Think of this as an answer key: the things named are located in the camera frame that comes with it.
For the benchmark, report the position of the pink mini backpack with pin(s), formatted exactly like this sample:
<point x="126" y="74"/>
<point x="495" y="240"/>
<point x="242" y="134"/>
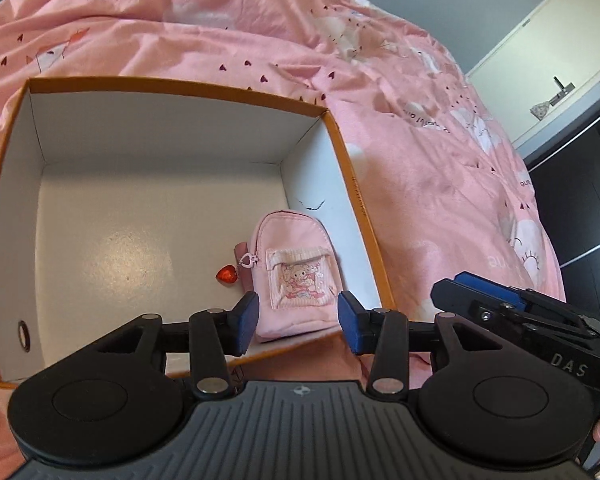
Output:
<point x="292" y="265"/>

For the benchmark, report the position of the black furniture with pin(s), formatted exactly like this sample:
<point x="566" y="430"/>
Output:
<point x="580" y="200"/>

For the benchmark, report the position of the pink printed blanket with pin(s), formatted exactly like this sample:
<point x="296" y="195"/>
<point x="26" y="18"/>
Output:
<point x="405" y="110"/>

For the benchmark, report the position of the red heart charm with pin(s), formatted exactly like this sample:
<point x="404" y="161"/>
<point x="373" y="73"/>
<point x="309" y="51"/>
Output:
<point x="226" y="275"/>

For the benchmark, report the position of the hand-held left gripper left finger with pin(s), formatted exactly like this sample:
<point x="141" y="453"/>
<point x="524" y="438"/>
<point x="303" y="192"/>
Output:
<point x="247" y="322"/>

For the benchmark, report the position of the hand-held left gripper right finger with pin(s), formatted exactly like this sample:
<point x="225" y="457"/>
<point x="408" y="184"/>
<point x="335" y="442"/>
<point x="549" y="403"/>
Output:
<point x="349" y="322"/>

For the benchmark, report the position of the orange cardboard box white inside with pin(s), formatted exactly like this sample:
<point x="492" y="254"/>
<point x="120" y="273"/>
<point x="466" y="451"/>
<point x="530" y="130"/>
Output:
<point x="130" y="210"/>

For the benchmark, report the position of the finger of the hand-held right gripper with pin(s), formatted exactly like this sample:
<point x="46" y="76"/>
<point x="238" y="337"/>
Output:
<point x="485" y="285"/>
<point x="455" y="295"/>

